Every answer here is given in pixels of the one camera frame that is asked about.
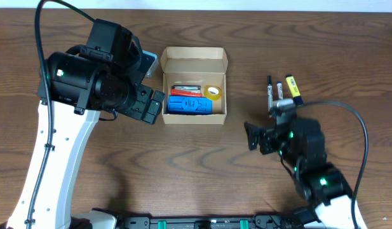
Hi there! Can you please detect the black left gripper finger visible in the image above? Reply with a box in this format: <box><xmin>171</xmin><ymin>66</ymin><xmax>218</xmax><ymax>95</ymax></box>
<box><xmin>142</xmin><ymin>100</ymin><xmax>161</xmax><ymax>125</ymax></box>
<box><xmin>152</xmin><ymin>91</ymin><xmax>165</xmax><ymax>104</ymax></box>

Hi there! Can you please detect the yellow highlighter pen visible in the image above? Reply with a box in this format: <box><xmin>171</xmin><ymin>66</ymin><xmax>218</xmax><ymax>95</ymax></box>
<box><xmin>285</xmin><ymin>74</ymin><xmax>304</xmax><ymax>106</ymax></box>

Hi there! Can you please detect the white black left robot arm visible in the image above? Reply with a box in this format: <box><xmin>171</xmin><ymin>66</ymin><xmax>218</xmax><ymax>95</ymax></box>
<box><xmin>6</xmin><ymin>19</ymin><xmax>165</xmax><ymax>228</ymax></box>

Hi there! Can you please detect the blue whiteboard marker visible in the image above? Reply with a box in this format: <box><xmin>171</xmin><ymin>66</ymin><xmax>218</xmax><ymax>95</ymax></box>
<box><xmin>276</xmin><ymin>81</ymin><xmax>283</xmax><ymax>100</ymax></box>

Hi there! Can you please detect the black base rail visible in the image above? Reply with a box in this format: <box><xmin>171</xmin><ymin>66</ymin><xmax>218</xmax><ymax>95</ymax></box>
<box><xmin>116</xmin><ymin>214</ymin><xmax>304</xmax><ymax>229</ymax></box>

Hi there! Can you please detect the black whiteboard marker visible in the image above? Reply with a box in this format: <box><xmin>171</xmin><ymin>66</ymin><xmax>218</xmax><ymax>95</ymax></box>
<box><xmin>267</xmin><ymin>76</ymin><xmax>273</xmax><ymax>111</ymax></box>

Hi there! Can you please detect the yellow tape roll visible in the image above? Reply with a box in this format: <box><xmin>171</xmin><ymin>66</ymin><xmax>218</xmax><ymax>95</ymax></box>
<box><xmin>204</xmin><ymin>85</ymin><xmax>222</xmax><ymax>101</ymax></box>

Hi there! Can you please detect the brown cardboard box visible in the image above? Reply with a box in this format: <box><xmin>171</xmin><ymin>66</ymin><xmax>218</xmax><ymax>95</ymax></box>
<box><xmin>160</xmin><ymin>46</ymin><xmax>228</xmax><ymax>125</ymax></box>

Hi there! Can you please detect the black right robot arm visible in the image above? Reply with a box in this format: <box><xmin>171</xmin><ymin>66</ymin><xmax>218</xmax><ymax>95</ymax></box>
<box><xmin>244</xmin><ymin>112</ymin><xmax>366</xmax><ymax>228</ymax></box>

